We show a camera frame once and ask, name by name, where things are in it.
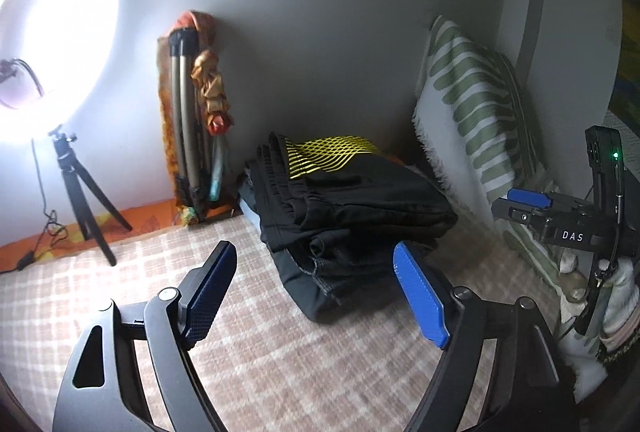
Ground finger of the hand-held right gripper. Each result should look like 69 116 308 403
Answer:
491 198 548 230
506 188 554 210

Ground black ring light cable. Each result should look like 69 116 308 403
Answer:
0 57 69 274

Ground green striped white pillow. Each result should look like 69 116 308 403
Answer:
412 15 567 284

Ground gold and red ribbon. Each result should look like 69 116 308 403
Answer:
192 49 235 136

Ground black pants with yellow stripes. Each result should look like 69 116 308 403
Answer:
249 131 459 264

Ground pile of dark folded clothes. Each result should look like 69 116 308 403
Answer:
239 157 417 324

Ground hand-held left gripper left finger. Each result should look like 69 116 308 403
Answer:
52 240 238 432

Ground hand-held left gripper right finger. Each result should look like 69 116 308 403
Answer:
393 239 577 432

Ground beige checked blanket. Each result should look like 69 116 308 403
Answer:
0 211 576 432

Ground folded silver tripod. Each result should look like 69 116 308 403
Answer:
167 27 227 226

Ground small black tripod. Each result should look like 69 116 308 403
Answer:
47 124 134 269

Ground person's right hand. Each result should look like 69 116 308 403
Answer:
557 250 640 364

